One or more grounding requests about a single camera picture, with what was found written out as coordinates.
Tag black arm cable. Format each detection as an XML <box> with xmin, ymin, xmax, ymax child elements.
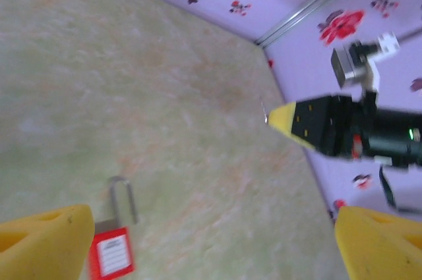
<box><xmin>378</xmin><ymin>164</ymin><xmax>422</xmax><ymax>214</ymax></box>

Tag grey right camera cable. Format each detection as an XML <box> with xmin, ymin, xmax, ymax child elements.
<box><xmin>397</xmin><ymin>26</ymin><xmax>422</xmax><ymax>43</ymax></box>

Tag red padlock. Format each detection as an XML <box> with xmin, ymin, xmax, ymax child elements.
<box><xmin>87</xmin><ymin>176</ymin><xmax>139</xmax><ymax>280</ymax></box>

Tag aluminium corner post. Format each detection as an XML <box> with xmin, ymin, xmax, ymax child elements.
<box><xmin>254</xmin><ymin>0</ymin><xmax>377</xmax><ymax>47</ymax></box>

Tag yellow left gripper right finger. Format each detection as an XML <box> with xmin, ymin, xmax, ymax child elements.
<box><xmin>334</xmin><ymin>206</ymin><xmax>422</xmax><ymax>280</ymax></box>

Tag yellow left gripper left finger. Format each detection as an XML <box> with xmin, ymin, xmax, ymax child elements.
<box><xmin>0</xmin><ymin>204</ymin><xmax>96</xmax><ymax>280</ymax></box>

